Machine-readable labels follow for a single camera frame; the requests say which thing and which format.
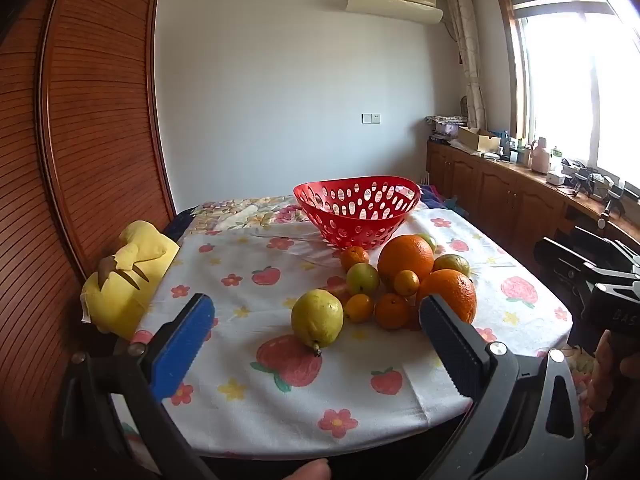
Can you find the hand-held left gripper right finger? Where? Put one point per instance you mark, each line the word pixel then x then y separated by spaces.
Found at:
pixel 450 345

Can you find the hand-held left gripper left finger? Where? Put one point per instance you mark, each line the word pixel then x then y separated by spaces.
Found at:
pixel 182 345

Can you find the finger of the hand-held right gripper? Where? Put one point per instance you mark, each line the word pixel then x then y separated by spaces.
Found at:
pixel 560 260
pixel 612 247

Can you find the medium orange tangerine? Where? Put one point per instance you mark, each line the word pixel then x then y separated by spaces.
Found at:
pixel 392 311
pixel 354 258

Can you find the small orange tangerine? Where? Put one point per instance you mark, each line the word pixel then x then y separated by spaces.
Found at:
pixel 406 282
pixel 359 308

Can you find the large orange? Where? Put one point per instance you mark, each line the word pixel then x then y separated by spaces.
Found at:
pixel 405 260
pixel 450 296

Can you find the small green fruit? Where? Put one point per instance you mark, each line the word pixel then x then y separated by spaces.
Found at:
pixel 362 278
pixel 451 264
pixel 428 241

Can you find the red perforated plastic basket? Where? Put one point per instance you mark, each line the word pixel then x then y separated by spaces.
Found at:
pixel 357 210

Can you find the person's right hand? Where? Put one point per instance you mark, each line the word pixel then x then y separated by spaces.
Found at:
pixel 606 375

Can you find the person's left hand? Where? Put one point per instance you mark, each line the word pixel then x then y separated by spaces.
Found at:
pixel 311 470

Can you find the black tripod gadget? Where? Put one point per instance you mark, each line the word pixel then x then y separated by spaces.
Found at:
pixel 584 180
pixel 612 202

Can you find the small white box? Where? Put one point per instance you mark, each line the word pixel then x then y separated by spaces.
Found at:
pixel 555 177

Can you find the yellow plush toy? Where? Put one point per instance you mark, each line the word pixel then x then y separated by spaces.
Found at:
pixel 125 285

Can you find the wooden side cabinet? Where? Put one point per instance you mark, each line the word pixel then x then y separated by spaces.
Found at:
pixel 500 195

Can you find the strawberry print white tablecloth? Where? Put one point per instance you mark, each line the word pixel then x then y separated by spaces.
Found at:
pixel 260 390

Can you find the pink white jug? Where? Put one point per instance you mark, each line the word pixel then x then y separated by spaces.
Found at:
pixel 539 155

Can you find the floral quilt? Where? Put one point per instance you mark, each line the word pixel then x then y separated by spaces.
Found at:
pixel 240 215

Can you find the cardboard box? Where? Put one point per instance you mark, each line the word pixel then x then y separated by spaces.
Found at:
pixel 477 140

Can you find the pile of folded cloths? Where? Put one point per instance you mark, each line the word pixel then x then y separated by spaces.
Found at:
pixel 445 120

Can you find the wooden framed window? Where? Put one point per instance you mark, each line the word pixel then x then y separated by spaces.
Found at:
pixel 575 60

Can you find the patterned white curtain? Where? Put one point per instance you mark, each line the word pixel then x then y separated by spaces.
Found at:
pixel 467 50

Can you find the wooden slatted door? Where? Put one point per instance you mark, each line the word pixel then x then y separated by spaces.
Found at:
pixel 85 135

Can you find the white wall switch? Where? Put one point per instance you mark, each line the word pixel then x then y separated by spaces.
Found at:
pixel 371 118

